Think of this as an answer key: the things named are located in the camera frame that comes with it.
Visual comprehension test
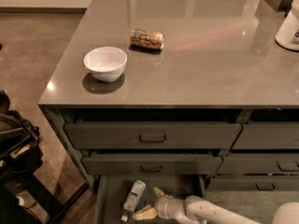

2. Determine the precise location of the grey counter cabinet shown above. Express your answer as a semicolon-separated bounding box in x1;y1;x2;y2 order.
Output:
37;0;299;224

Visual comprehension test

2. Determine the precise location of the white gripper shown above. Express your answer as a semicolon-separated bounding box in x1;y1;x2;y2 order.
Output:
133;187;188;220

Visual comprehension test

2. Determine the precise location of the middle right grey drawer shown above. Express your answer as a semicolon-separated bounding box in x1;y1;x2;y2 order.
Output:
217;153;299;175

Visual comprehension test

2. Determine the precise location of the top left grey drawer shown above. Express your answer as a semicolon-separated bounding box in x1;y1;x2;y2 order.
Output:
64;109;241;149

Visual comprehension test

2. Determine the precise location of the patterned snack can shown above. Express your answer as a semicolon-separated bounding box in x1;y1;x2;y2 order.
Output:
130;29;164;50

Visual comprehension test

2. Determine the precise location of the middle left grey drawer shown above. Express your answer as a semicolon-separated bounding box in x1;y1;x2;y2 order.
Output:
82;150;222;175

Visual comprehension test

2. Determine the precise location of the white ceramic bowl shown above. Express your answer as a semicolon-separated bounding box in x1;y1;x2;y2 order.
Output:
83;47;127;82

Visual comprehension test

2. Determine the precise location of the open bottom left drawer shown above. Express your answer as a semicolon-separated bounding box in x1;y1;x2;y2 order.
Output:
93;175;204;224

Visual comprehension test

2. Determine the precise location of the top right grey drawer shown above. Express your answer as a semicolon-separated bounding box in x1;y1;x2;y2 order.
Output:
233;108;299;150

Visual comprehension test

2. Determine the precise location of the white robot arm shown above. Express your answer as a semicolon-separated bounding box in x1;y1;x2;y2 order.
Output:
133;187;299;224

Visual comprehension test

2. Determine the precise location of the white wipes canister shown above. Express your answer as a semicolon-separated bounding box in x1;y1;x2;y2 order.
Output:
275;0;299;51

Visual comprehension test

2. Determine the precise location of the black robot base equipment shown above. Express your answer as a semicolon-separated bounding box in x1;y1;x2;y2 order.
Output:
0;91;88;224

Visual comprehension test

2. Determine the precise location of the bottom right grey drawer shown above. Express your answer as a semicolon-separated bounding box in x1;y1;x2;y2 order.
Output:
206;175;299;191

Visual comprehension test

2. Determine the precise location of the grey drawer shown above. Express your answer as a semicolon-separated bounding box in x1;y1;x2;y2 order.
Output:
206;175;299;191
217;153;299;175
233;108;299;150
64;109;241;149
82;150;222;175

